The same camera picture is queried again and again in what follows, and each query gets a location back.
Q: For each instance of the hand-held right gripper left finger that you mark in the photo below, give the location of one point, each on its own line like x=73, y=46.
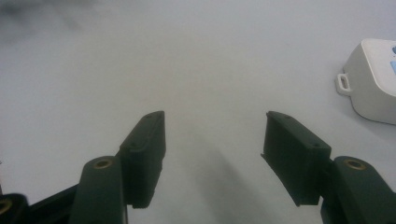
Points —
x=140, y=161

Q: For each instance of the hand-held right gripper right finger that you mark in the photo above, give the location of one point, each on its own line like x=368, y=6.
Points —
x=299, y=161

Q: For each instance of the white plastic device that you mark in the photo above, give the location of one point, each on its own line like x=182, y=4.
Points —
x=370, y=81

